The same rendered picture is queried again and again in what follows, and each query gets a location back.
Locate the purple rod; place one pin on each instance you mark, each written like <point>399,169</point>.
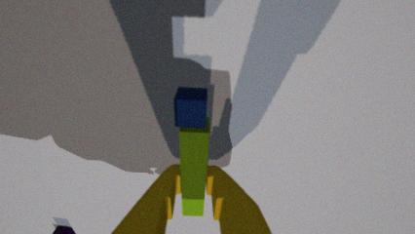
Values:
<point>64,230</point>

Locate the small dark blue cube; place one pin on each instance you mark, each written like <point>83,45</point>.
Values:
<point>190,107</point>

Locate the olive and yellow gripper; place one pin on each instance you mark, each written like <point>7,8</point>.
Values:
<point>236,211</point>

